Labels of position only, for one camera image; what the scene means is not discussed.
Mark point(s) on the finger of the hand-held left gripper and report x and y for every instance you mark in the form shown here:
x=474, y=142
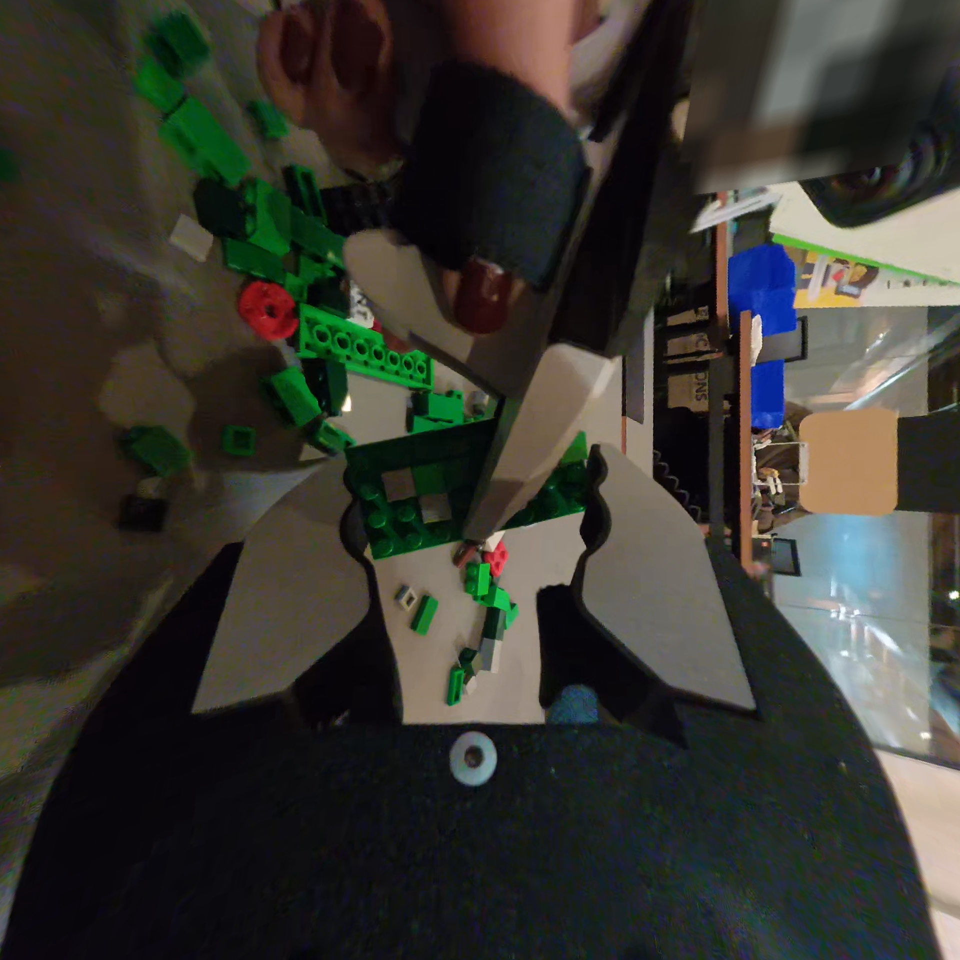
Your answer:
x=555, y=420

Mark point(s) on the small grey toy tile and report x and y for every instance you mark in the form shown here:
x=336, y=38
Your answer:
x=406, y=596

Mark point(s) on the yellow printed box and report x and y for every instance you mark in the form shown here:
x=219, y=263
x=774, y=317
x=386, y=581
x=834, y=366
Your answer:
x=832, y=281

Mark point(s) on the glass partition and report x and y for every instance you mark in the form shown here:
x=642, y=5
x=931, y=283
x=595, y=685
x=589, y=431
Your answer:
x=855, y=637

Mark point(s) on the long black toy plate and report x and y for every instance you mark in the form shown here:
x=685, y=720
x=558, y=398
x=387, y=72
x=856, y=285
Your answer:
x=360, y=206

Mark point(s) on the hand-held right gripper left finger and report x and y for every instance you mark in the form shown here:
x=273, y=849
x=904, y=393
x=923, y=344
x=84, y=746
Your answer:
x=285, y=600

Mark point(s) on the black sloped toy brick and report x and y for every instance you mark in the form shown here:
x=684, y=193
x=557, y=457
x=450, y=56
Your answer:
x=142, y=514

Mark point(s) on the long green holed plate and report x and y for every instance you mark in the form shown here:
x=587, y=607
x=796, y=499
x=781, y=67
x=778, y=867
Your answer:
x=367, y=349

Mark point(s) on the red square toy brick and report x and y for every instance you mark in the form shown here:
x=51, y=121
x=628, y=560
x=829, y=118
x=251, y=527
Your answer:
x=496, y=559

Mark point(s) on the white instruction booklet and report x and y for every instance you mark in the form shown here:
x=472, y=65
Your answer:
x=885, y=251

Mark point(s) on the blue storage bin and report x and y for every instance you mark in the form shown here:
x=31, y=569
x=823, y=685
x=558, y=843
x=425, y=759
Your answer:
x=766, y=394
x=761, y=285

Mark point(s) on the green checkered brick assembly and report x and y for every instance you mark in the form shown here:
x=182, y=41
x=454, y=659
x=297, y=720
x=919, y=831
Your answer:
x=405, y=487

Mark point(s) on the person's left hand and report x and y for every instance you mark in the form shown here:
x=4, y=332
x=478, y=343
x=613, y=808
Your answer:
x=337, y=75

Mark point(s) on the brown and black toy lever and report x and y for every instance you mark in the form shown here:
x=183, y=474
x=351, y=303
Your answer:
x=465, y=553

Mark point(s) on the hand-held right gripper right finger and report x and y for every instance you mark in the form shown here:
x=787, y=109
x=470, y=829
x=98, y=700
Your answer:
x=660, y=600

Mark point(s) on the white printed toy brick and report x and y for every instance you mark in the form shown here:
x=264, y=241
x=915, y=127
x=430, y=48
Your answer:
x=361, y=304

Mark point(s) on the red round toy brick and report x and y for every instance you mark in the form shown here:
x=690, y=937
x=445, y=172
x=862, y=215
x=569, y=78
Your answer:
x=266, y=309

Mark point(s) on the wooden table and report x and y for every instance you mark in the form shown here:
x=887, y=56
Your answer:
x=745, y=450

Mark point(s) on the pile of green toy bricks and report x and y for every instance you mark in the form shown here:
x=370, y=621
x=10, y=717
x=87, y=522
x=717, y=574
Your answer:
x=225, y=150

